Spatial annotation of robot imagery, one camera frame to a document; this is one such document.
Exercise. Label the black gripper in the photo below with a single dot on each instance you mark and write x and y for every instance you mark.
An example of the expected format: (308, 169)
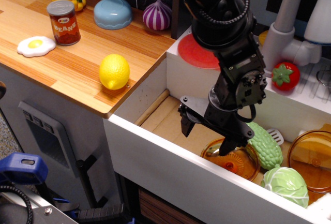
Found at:
(209, 113)

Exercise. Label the yellow toy lemon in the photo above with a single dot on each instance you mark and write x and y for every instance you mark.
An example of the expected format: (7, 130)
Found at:
(114, 72)

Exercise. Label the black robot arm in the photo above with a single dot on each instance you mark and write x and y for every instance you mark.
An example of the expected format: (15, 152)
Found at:
(225, 27)

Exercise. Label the red plate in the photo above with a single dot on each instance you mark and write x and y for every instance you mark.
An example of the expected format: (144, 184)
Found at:
(191, 52)

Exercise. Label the amber glass lid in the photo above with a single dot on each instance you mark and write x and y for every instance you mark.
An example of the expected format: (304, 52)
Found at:
(243, 161)

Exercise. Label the green toy bitter gourd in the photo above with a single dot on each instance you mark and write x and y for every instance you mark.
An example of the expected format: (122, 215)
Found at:
(267, 149)

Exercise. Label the white slotted spatula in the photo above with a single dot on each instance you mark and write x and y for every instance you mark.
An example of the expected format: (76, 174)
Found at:
(276, 135)

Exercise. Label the green toy cabbage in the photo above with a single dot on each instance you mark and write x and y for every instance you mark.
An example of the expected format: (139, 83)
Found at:
(287, 183)

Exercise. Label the red toy tomato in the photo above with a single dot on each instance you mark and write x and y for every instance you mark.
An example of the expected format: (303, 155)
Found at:
(285, 76)

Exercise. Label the amber glass pot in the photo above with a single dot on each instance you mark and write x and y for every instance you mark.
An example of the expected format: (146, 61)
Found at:
(309, 155)

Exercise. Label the grey toy faucet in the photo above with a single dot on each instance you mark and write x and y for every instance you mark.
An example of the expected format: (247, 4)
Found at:
(280, 44)

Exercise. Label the purple striped toy onion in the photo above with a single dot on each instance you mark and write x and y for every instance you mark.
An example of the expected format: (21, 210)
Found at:
(157, 16)

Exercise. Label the white bottle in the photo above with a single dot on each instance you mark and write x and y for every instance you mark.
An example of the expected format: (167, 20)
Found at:
(318, 27)

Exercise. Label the light blue upturned bowl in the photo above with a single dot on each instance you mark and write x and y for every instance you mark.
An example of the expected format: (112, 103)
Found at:
(113, 14)

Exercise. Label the grey oven door panel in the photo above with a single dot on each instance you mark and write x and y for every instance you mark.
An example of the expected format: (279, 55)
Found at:
(51, 137)

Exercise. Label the blue clamp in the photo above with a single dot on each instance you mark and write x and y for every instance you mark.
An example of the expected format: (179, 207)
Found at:
(24, 169)

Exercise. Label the beans can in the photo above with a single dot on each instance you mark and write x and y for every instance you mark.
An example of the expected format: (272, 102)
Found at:
(63, 22)

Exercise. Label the toy fried egg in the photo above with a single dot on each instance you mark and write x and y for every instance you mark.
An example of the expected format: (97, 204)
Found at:
(36, 46)

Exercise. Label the black oven handle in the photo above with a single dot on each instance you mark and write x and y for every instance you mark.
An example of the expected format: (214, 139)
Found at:
(83, 167)

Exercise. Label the metal ring utensil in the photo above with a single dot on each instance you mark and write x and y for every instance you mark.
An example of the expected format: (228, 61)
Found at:
(324, 77)

